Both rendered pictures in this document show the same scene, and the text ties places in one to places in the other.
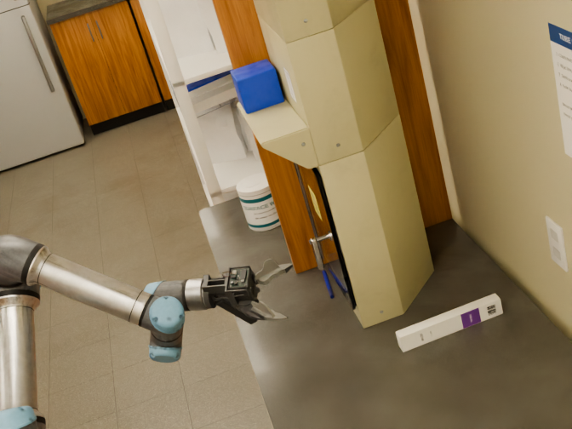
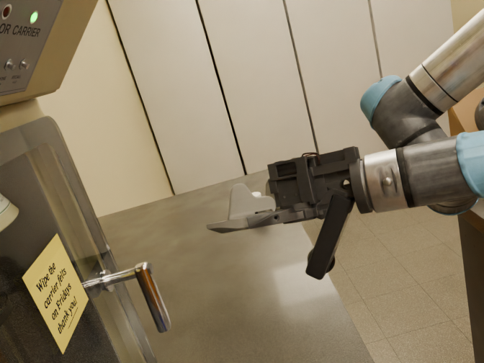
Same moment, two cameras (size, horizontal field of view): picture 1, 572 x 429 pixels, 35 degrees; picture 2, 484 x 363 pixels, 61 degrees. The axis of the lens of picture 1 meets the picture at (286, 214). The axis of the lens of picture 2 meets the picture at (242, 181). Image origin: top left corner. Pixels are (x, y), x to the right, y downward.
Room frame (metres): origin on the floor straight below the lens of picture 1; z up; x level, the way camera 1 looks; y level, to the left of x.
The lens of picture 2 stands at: (2.34, 0.14, 1.40)
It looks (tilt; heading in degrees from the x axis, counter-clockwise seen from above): 18 degrees down; 186
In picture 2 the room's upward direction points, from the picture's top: 16 degrees counter-clockwise
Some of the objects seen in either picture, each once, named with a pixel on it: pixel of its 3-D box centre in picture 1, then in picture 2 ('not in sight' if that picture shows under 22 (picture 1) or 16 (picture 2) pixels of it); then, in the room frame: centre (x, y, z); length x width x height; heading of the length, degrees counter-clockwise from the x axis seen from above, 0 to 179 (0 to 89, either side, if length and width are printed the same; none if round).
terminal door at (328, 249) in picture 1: (321, 220); (76, 355); (2.05, -0.08, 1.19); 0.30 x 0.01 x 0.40; 5
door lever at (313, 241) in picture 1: (323, 250); (139, 299); (1.94, -0.06, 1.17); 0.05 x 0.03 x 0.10; 95
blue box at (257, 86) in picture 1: (256, 86); not in sight; (2.14, -0.02, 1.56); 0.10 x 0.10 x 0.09; 6
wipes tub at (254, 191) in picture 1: (261, 201); not in sight; (2.63, 0.06, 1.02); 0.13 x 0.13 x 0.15
